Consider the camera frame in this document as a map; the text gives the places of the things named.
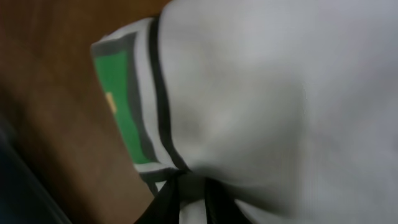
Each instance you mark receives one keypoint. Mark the white printed shirt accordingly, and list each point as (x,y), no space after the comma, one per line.
(290,105)

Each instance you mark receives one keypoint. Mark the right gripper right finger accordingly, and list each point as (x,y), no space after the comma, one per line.
(220,207)

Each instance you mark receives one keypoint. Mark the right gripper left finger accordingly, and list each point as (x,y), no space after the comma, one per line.
(165,207)

